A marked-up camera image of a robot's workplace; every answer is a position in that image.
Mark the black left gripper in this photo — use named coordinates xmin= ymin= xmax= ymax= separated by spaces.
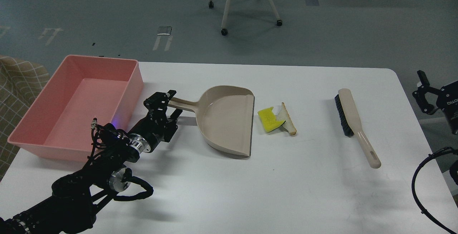
xmin=128 ymin=90 xmax=183 ymax=153

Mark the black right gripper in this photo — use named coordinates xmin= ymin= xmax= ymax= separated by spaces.
xmin=412 ymin=70 xmax=458 ymax=135

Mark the beige plastic dustpan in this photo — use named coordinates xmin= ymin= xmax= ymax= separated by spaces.
xmin=168 ymin=85 xmax=255 ymax=158

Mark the beige hand brush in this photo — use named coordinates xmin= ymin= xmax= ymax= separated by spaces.
xmin=334 ymin=88 xmax=381 ymax=169

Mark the yellow green sponge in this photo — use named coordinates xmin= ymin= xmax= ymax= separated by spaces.
xmin=257 ymin=107 xmax=286 ymax=133

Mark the toast bread slice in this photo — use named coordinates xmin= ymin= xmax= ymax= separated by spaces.
xmin=276 ymin=102 xmax=297 ymax=136

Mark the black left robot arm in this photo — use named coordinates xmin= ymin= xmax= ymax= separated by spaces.
xmin=1 ymin=89 xmax=182 ymax=234

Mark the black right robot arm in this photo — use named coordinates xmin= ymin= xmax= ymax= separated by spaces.
xmin=411 ymin=70 xmax=458 ymax=234

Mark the pink plastic bin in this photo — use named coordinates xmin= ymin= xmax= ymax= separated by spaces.
xmin=7 ymin=55 xmax=143 ymax=162

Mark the silver floor socket plate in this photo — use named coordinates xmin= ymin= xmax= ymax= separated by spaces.
xmin=157 ymin=26 xmax=173 ymax=36

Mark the beige checkered cloth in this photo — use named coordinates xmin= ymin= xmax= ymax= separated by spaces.
xmin=0 ymin=55 xmax=50 ymax=179

